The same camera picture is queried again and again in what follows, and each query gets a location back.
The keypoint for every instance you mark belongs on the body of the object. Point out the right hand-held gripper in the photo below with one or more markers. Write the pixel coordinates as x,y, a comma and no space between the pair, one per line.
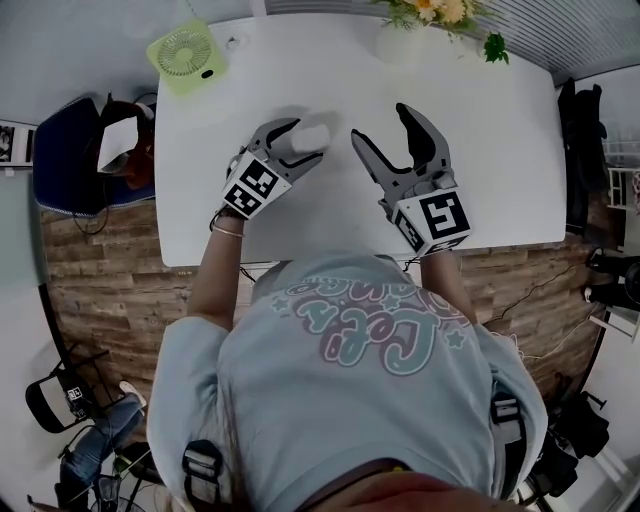
440,215

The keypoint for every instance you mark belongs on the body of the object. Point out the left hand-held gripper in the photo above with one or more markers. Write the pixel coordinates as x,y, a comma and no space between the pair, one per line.
257,180

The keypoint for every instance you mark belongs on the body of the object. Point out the small white case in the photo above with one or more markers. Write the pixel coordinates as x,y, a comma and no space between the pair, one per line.
310,140

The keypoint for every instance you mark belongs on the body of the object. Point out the person's left forearm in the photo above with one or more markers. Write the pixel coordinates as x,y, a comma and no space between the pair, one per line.
215,280

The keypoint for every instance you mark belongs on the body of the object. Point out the person's right forearm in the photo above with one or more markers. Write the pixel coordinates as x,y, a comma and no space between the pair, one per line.
445,285

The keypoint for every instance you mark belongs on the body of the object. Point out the thin gold bangle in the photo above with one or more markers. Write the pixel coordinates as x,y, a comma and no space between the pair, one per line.
227,231

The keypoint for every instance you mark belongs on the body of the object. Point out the green desk fan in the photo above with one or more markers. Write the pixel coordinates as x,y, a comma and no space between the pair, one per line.
187,57

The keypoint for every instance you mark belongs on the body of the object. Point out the brown bag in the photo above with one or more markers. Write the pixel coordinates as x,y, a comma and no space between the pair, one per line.
142,165

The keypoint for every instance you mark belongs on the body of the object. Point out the small potted plant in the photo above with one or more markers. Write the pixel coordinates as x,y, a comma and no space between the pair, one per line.
496,49

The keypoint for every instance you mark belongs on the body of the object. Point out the yellow flower bouquet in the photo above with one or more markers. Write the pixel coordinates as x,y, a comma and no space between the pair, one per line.
435,10

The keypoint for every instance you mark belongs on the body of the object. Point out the white paper sheet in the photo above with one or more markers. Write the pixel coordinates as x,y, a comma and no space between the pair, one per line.
117,142

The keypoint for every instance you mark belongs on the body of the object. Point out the black office chair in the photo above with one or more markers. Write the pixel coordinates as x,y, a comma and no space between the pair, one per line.
580,160

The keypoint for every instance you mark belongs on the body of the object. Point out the blue chair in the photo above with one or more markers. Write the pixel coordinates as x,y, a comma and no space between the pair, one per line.
65,165

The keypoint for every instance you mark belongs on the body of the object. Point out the white rack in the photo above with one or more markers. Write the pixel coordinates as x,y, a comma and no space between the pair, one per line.
622,187

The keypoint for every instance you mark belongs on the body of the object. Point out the black stair railing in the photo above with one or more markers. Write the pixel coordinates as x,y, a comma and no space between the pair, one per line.
15,145

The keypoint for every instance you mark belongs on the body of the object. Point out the person in printed t-shirt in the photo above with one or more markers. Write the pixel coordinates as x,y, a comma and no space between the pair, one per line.
350,415

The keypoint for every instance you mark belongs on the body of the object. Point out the black equipment bag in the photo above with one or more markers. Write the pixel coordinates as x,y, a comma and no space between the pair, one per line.
575,445

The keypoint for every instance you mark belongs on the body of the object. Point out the black folding chair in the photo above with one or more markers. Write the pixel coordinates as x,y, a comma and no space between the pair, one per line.
50,400

